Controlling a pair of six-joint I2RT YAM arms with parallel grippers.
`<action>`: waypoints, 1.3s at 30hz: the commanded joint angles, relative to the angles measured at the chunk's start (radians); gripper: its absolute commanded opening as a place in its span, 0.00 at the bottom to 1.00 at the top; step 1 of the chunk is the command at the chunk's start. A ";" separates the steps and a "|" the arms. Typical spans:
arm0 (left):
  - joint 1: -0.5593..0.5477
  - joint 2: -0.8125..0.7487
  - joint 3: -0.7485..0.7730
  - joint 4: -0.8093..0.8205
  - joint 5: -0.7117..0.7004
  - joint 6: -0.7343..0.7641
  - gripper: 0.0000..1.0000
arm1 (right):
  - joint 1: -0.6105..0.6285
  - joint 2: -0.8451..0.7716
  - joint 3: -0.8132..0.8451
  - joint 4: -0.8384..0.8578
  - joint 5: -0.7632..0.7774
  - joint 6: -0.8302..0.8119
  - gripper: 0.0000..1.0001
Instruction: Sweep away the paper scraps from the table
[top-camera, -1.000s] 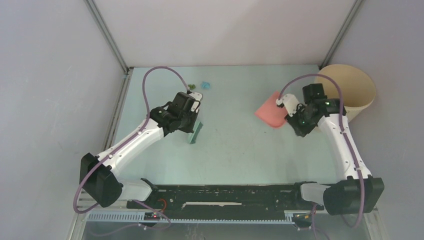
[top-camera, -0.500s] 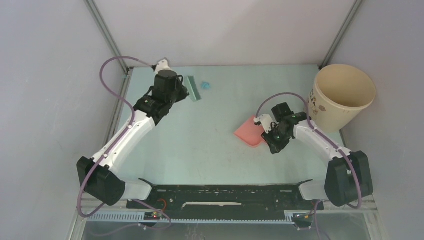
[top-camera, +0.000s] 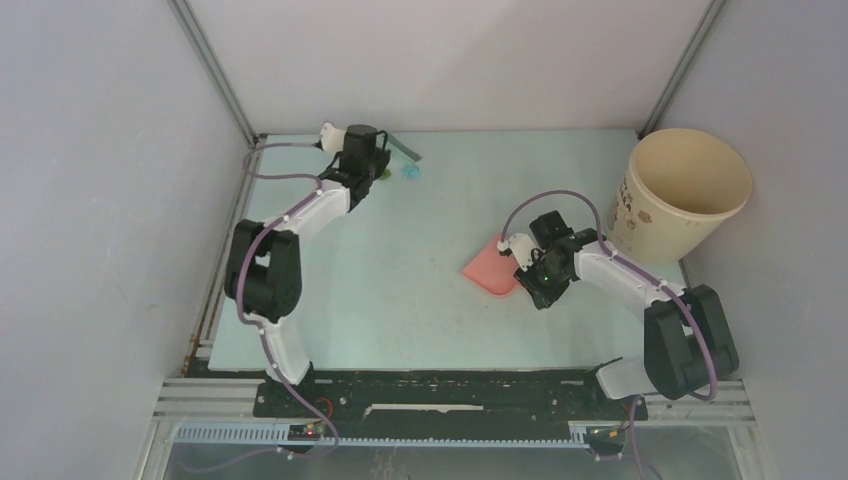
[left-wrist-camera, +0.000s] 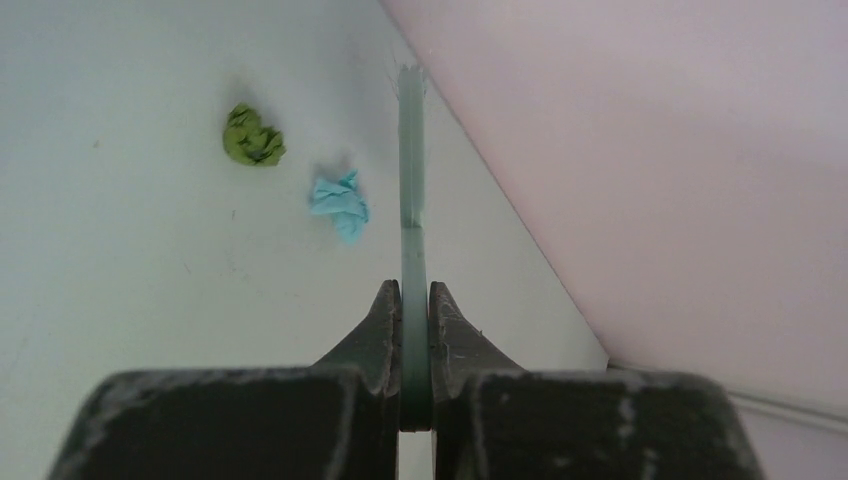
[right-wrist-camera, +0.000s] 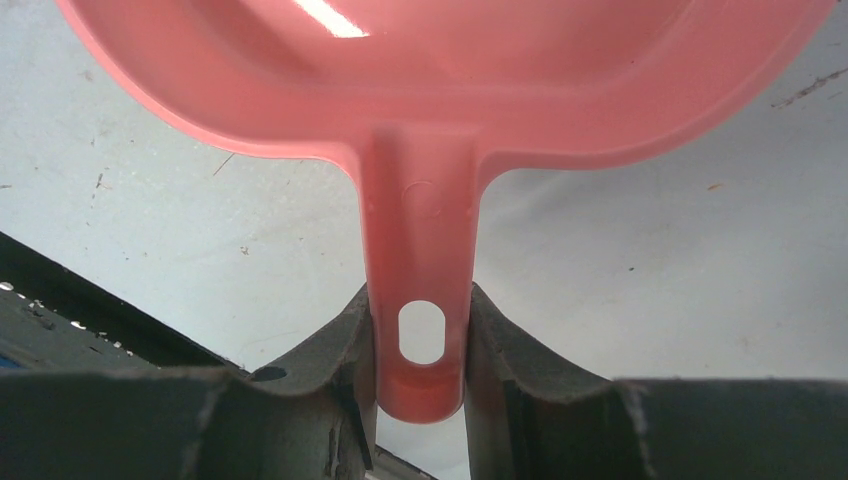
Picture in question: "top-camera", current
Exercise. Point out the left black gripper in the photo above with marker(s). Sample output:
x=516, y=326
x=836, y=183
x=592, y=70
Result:
x=382, y=157

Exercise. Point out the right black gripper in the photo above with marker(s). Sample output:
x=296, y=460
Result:
x=543, y=297

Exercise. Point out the green plastic brush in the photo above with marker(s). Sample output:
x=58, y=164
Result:
x=402, y=149

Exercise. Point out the pink plastic dustpan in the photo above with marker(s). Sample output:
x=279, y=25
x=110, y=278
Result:
x=491, y=271

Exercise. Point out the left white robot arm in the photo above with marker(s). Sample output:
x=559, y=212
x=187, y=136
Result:
x=263, y=274

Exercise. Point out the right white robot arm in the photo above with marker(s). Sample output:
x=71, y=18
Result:
x=687, y=343

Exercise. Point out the beige paper bucket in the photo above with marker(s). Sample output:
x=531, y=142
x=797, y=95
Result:
x=680, y=186

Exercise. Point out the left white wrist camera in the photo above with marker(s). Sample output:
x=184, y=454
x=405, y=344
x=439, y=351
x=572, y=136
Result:
x=331, y=138

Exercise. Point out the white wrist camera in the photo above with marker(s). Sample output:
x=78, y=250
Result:
x=521, y=247
x=331, y=138

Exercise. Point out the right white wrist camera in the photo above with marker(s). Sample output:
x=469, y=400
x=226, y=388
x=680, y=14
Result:
x=521, y=247

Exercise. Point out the left aluminium frame post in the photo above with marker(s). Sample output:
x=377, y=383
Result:
x=199, y=41

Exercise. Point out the aluminium frame post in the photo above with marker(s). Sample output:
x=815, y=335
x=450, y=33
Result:
x=199, y=41
x=704, y=28

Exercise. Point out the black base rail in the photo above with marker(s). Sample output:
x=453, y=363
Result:
x=446, y=401

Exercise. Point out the right aluminium frame post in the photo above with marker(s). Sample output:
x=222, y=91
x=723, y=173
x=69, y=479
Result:
x=704, y=28

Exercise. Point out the grey cable duct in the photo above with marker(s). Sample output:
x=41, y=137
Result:
x=295, y=435

